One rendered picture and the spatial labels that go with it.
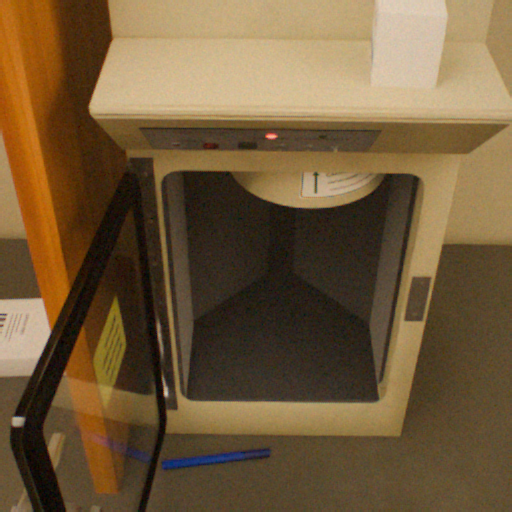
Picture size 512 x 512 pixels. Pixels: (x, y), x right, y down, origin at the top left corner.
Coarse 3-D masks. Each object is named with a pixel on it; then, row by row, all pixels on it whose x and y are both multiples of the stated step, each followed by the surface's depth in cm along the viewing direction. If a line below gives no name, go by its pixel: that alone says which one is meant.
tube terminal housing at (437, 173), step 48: (144, 0) 63; (192, 0) 63; (240, 0) 63; (288, 0) 63; (336, 0) 63; (480, 0) 63; (432, 192) 76; (432, 240) 80; (432, 288) 85; (384, 384) 100; (192, 432) 103; (240, 432) 102; (288, 432) 102; (336, 432) 102; (384, 432) 102
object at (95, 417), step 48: (96, 240) 64; (96, 336) 65; (144, 336) 82; (96, 384) 66; (144, 384) 84; (48, 432) 55; (96, 432) 67; (144, 432) 86; (96, 480) 69; (144, 480) 88
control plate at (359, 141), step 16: (144, 128) 61; (160, 128) 61; (176, 128) 61; (192, 128) 61; (208, 128) 61; (160, 144) 67; (192, 144) 67; (224, 144) 66; (256, 144) 66; (272, 144) 66; (288, 144) 66; (304, 144) 66; (320, 144) 66; (336, 144) 66; (352, 144) 66; (368, 144) 66
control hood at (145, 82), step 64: (128, 64) 62; (192, 64) 62; (256, 64) 62; (320, 64) 62; (448, 64) 62; (128, 128) 61; (256, 128) 61; (320, 128) 60; (384, 128) 60; (448, 128) 60
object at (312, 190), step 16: (240, 176) 82; (256, 176) 80; (272, 176) 79; (288, 176) 78; (304, 176) 78; (320, 176) 78; (336, 176) 78; (352, 176) 79; (368, 176) 80; (384, 176) 83; (256, 192) 80; (272, 192) 79; (288, 192) 79; (304, 192) 78; (320, 192) 78; (336, 192) 79; (352, 192) 80; (368, 192) 81
